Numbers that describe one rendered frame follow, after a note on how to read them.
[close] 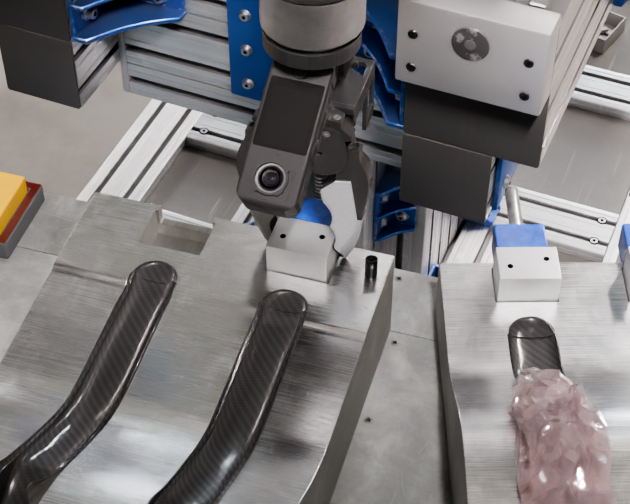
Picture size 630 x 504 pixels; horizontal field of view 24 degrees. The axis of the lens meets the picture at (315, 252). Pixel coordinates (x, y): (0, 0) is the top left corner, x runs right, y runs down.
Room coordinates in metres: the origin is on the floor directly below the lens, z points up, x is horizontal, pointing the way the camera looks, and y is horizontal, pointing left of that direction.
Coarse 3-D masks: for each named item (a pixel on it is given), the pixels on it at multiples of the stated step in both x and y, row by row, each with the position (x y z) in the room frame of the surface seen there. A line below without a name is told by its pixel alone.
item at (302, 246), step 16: (304, 208) 0.85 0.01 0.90; (320, 208) 0.85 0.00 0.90; (288, 224) 0.82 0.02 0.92; (304, 224) 0.82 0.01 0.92; (320, 224) 0.82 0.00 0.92; (272, 240) 0.80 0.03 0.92; (288, 240) 0.80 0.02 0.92; (304, 240) 0.80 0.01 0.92; (320, 240) 0.80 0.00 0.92; (272, 256) 0.79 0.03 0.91; (288, 256) 0.79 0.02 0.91; (304, 256) 0.78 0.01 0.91; (320, 256) 0.78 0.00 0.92; (336, 256) 0.81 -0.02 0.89; (288, 272) 0.79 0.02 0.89; (304, 272) 0.78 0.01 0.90; (320, 272) 0.78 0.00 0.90
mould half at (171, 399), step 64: (64, 256) 0.81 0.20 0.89; (128, 256) 0.81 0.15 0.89; (192, 256) 0.81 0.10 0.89; (256, 256) 0.81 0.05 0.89; (384, 256) 0.81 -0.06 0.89; (64, 320) 0.74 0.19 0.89; (192, 320) 0.74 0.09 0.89; (320, 320) 0.74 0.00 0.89; (384, 320) 0.78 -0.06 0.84; (0, 384) 0.68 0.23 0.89; (64, 384) 0.68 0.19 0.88; (192, 384) 0.68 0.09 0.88; (320, 384) 0.68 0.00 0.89; (0, 448) 0.60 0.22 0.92; (128, 448) 0.61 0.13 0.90; (192, 448) 0.62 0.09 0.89; (256, 448) 0.62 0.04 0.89; (320, 448) 0.62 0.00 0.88
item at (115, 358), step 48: (144, 288) 0.78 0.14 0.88; (144, 336) 0.73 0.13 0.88; (288, 336) 0.73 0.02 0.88; (96, 384) 0.69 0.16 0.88; (240, 384) 0.68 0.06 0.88; (48, 432) 0.63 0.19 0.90; (96, 432) 0.63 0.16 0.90; (240, 432) 0.64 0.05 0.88; (0, 480) 0.56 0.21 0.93; (48, 480) 0.56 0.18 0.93; (192, 480) 0.58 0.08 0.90
